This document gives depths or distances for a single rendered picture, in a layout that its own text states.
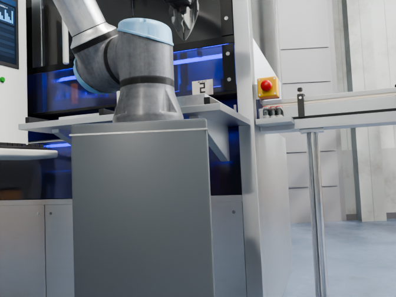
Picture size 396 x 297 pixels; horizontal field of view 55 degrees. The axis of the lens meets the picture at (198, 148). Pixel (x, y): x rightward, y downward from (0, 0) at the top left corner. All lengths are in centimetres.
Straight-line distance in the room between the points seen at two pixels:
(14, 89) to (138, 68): 109
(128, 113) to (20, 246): 131
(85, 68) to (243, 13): 79
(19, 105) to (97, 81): 94
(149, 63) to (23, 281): 142
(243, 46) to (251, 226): 67
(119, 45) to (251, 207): 83
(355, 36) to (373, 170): 172
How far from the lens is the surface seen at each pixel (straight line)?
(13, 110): 180
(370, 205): 523
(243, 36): 151
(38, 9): 203
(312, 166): 154
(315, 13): 554
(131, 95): 78
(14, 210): 198
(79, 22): 92
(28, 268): 196
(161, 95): 78
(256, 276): 148
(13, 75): 183
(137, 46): 80
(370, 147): 523
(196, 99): 110
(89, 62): 91
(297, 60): 528
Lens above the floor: 69
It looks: 4 degrees up
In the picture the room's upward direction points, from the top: 3 degrees counter-clockwise
